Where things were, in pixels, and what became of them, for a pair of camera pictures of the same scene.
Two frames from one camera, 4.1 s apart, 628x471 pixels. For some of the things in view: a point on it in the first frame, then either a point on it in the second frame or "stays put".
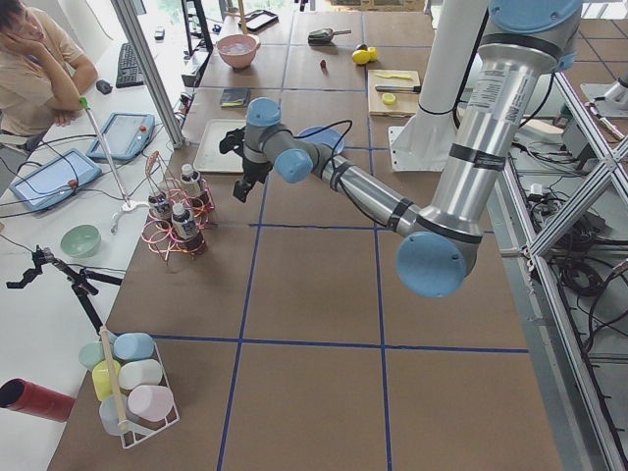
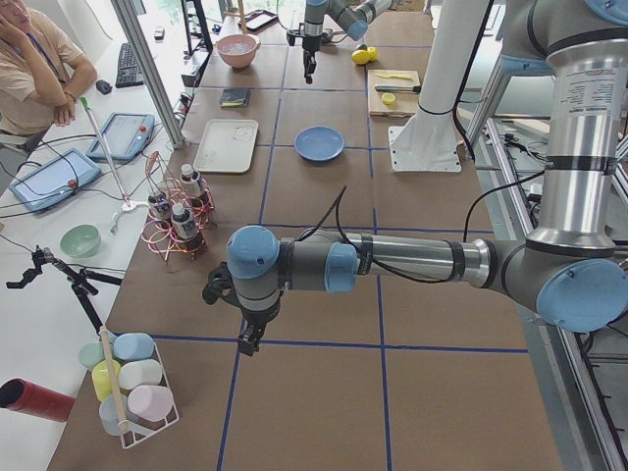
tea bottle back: (160, 208) stays put
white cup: (139, 372) stays put
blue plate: (325, 135) stays put
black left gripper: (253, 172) → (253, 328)
